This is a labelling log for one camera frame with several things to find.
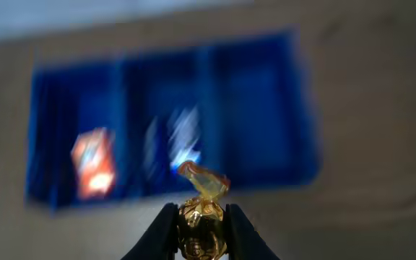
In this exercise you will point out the orange candy box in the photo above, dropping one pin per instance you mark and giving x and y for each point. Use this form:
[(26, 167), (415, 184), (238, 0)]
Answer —
[(92, 148), (98, 184)]

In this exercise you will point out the blue candy pack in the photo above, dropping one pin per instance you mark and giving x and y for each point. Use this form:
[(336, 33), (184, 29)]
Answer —
[(184, 137)]

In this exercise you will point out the gold candy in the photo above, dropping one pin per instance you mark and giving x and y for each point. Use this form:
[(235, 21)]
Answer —
[(200, 216)]

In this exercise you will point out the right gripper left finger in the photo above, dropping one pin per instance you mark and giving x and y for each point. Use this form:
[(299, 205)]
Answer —
[(161, 238)]

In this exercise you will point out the blue tray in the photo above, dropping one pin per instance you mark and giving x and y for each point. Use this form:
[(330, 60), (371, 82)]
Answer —
[(262, 119)]

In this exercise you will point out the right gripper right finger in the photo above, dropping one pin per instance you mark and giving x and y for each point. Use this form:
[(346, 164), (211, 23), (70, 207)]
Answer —
[(242, 238)]

